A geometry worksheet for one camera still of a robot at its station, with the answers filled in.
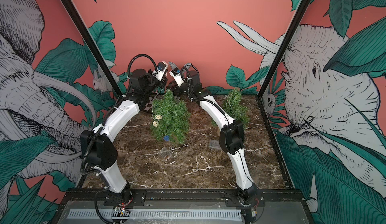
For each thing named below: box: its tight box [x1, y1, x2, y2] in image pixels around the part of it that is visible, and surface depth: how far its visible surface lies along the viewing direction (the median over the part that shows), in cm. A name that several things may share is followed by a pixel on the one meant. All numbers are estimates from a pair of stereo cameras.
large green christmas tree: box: [151, 89, 191, 145], surface depth 76 cm
